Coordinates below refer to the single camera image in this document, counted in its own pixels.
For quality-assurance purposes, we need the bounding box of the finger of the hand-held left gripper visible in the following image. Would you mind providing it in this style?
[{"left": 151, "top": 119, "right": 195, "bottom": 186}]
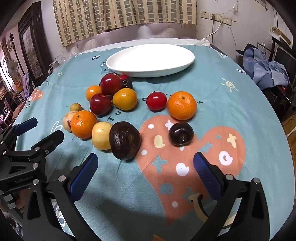
[
  {"left": 31, "top": 130, "right": 65, "bottom": 163},
  {"left": 0, "top": 117, "right": 38, "bottom": 151}
]

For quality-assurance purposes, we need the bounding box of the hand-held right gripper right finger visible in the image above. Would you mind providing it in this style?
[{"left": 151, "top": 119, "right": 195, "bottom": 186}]
[{"left": 192, "top": 152, "right": 270, "bottom": 241}]

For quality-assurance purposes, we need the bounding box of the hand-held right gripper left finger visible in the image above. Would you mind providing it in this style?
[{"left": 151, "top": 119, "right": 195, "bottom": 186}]
[{"left": 22, "top": 153, "right": 102, "bottom": 241}]

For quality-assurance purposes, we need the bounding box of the pale beige peach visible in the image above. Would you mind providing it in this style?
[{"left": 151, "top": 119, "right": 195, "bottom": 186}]
[{"left": 62, "top": 111, "right": 78, "bottom": 132}]

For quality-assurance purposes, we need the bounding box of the dark purple plum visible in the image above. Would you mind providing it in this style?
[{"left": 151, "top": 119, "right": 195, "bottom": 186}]
[{"left": 169, "top": 122, "right": 194, "bottom": 147}]

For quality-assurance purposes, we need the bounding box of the small orange tangerine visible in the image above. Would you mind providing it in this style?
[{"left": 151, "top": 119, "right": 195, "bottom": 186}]
[{"left": 86, "top": 85, "right": 102, "bottom": 102}]

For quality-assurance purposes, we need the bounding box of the large orange mandarin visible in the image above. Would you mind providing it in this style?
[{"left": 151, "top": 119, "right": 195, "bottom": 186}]
[{"left": 167, "top": 91, "right": 197, "bottom": 121}]

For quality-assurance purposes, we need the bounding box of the large red apple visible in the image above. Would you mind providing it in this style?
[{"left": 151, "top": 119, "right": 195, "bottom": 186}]
[{"left": 100, "top": 73, "right": 122, "bottom": 95}]

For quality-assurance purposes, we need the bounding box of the round red plum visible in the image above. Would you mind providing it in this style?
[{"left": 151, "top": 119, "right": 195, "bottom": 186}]
[{"left": 146, "top": 92, "right": 167, "bottom": 111}]

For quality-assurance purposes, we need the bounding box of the white oval plate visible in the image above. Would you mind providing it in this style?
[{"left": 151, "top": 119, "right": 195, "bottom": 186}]
[{"left": 106, "top": 44, "right": 195, "bottom": 78}]

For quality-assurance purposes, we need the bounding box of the person's left hand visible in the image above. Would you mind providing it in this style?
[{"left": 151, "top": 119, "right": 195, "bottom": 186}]
[{"left": 13, "top": 190, "right": 27, "bottom": 214}]

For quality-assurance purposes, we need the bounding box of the cluttered bookshelf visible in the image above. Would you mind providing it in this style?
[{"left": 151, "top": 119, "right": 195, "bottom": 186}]
[{"left": 0, "top": 39, "right": 30, "bottom": 130}]

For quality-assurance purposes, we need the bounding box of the standing fan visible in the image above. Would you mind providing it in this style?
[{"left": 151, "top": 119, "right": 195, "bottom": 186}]
[{"left": 5, "top": 59, "right": 19, "bottom": 75}]

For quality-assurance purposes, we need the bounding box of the teal printed blanket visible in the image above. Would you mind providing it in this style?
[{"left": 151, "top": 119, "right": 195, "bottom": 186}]
[{"left": 14, "top": 44, "right": 294, "bottom": 241}]

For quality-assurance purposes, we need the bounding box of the dark framed picture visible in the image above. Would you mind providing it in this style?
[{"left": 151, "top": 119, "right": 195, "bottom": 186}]
[{"left": 18, "top": 2, "right": 52, "bottom": 80}]

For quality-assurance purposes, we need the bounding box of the pile of blue clothes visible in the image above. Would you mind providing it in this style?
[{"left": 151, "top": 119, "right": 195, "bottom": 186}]
[{"left": 244, "top": 47, "right": 290, "bottom": 90}]

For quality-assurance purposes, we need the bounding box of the striped beige curtain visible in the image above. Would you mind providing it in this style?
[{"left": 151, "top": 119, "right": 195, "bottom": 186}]
[{"left": 53, "top": 0, "right": 197, "bottom": 48}]

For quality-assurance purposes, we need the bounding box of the black monitor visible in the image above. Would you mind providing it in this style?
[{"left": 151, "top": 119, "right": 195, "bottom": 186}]
[{"left": 273, "top": 45, "right": 296, "bottom": 77}]

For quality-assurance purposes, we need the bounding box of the white power cable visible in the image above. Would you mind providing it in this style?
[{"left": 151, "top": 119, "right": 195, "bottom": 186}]
[{"left": 195, "top": 21, "right": 223, "bottom": 45}]

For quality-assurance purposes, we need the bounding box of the white wall socket strip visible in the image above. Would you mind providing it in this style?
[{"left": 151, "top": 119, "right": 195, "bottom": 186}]
[{"left": 209, "top": 14, "right": 232, "bottom": 26}]

